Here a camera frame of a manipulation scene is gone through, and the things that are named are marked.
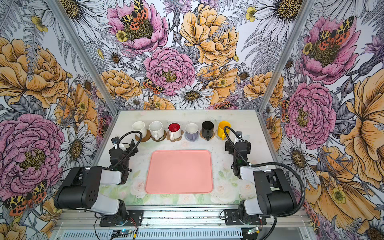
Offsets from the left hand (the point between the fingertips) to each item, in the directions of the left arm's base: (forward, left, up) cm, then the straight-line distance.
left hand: (126, 145), depth 92 cm
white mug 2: (+14, -16, -2) cm, 21 cm away
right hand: (0, -67, +1) cm, 67 cm away
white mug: (+14, -5, +1) cm, 15 cm away
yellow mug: (+13, -59, +2) cm, 61 cm away
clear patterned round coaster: (+9, -58, -7) cm, 59 cm away
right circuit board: (-43, -68, -8) cm, 81 cm away
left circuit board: (-43, -6, -8) cm, 44 cm away
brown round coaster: (+10, -7, -8) cm, 15 cm away
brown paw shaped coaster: (+11, -23, -6) cm, 27 cm away
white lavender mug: (+14, -39, -4) cm, 42 cm away
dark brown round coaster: (+9, -18, -6) cm, 21 cm away
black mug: (+11, -50, +1) cm, 51 cm away
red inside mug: (+15, -27, -4) cm, 31 cm away
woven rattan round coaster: (+12, -46, -7) cm, 48 cm away
